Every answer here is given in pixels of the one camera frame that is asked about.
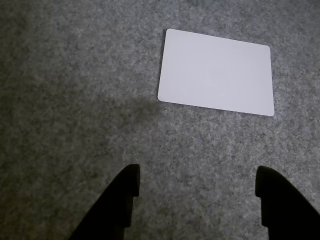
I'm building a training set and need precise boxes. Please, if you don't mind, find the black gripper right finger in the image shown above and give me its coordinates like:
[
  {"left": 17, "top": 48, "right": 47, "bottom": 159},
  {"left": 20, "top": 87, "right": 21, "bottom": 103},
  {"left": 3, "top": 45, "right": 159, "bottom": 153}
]
[{"left": 255, "top": 165, "right": 320, "bottom": 240}]

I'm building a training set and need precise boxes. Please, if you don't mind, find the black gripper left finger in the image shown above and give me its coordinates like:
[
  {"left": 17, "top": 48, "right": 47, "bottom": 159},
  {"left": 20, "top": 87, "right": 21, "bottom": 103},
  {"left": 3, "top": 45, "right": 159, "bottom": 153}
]
[{"left": 68, "top": 163, "right": 141, "bottom": 240}]

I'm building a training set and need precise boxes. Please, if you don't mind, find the white rectangular card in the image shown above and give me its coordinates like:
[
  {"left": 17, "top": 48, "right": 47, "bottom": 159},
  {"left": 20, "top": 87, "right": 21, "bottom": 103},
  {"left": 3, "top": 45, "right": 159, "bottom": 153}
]
[{"left": 157, "top": 28, "right": 275, "bottom": 117}]

